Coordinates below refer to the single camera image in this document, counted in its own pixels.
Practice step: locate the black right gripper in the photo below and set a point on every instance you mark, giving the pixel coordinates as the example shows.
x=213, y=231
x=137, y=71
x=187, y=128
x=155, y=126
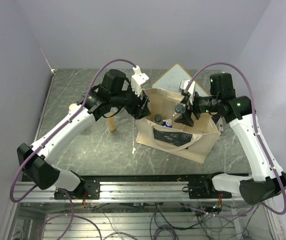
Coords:
x=186, y=118

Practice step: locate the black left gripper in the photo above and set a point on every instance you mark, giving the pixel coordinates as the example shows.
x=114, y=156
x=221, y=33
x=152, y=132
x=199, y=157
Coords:
x=138, y=112

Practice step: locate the orange blue spray bottle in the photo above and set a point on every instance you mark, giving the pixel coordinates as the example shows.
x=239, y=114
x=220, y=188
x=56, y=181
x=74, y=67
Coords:
x=167, y=123

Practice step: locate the clear bottle with dark cap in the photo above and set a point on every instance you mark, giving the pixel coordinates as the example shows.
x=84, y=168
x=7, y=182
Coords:
x=158, y=118

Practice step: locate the cream canvas tote bag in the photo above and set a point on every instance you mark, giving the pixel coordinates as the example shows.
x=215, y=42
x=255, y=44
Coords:
x=193, y=143

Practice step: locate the cream cylindrical bottle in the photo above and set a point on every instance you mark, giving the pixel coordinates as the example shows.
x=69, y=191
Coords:
x=73, y=107

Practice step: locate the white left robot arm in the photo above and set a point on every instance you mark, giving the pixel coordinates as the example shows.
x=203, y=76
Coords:
x=115, y=91

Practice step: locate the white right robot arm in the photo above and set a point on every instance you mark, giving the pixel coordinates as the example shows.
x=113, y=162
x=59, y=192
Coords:
x=267, y=178

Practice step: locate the beige squeeze tube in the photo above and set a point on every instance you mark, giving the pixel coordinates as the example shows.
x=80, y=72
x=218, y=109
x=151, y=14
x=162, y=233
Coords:
x=111, y=123

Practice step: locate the yellow-framed small whiteboard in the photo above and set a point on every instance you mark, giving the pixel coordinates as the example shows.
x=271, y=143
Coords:
x=172, y=78

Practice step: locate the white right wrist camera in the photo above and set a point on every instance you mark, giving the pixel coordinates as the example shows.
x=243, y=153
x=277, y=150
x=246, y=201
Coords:
x=187, y=91

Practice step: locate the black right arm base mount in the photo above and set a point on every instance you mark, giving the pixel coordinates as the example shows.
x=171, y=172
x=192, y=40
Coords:
x=200, y=186

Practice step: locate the aluminium front frame rail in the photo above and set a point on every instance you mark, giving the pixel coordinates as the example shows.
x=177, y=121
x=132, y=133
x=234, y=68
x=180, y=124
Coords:
x=125, y=192

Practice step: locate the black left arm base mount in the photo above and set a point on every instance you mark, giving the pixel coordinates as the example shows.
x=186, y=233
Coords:
x=77, y=188

